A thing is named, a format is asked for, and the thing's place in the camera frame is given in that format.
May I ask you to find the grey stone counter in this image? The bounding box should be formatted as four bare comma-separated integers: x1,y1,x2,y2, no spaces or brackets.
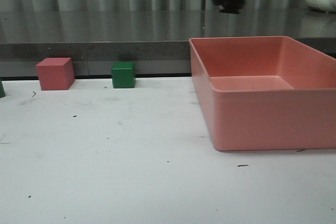
1,8,335,80

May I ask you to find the pink plastic bin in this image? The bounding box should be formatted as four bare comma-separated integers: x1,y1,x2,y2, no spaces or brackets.
189,36,335,151

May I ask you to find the green cube block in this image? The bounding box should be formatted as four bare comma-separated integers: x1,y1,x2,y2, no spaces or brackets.
111,61,135,89

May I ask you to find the pink cube block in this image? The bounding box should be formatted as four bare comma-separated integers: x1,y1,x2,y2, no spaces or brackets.
35,57,75,91

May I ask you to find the dark green block at edge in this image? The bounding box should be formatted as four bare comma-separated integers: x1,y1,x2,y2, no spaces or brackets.
0,79,6,98

